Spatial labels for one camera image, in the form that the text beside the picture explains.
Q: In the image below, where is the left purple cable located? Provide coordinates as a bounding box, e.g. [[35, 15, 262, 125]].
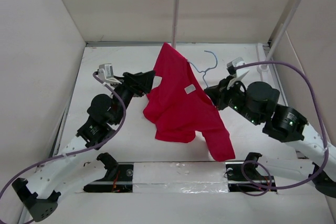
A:
[[0, 71, 128, 223]]

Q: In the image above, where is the blue wire hanger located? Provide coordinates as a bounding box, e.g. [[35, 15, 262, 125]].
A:
[[187, 50, 218, 88]]

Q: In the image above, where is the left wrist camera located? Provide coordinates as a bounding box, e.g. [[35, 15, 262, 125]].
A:
[[98, 63, 115, 83]]

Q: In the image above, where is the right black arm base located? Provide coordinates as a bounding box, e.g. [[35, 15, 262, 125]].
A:
[[225, 152, 278, 193]]

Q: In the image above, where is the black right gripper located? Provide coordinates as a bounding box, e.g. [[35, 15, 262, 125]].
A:
[[204, 74, 261, 125]]

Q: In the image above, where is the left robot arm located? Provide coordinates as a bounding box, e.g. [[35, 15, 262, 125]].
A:
[[12, 70, 155, 222]]

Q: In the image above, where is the red t shirt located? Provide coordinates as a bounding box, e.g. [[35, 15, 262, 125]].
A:
[[143, 43, 235, 162]]

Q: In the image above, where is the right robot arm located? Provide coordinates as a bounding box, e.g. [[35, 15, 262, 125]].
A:
[[204, 76, 335, 198]]

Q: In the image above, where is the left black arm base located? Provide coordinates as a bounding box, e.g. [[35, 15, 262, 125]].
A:
[[83, 153, 134, 193]]

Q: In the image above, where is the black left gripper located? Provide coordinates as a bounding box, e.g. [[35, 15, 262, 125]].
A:
[[110, 71, 156, 124]]

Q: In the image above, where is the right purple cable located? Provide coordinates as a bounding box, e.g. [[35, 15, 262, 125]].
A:
[[235, 61, 330, 190]]

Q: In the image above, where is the purple cable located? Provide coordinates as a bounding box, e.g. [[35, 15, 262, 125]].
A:
[[235, 61, 330, 190], [0, 71, 128, 223]]

